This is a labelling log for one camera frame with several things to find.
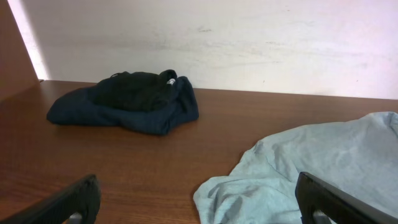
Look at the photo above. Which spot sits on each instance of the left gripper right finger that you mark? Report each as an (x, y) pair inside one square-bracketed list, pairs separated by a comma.
[(320, 202)]

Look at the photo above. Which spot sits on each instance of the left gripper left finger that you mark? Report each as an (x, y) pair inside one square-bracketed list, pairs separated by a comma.
[(82, 197)]

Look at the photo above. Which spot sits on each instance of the light blue t-shirt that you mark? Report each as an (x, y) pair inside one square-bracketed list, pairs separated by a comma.
[(359, 157)]

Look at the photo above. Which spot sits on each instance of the navy blue folded garment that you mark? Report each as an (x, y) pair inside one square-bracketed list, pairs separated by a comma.
[(77, 108)]

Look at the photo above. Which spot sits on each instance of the black folded garment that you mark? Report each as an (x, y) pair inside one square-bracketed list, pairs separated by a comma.
[(138, 91)]

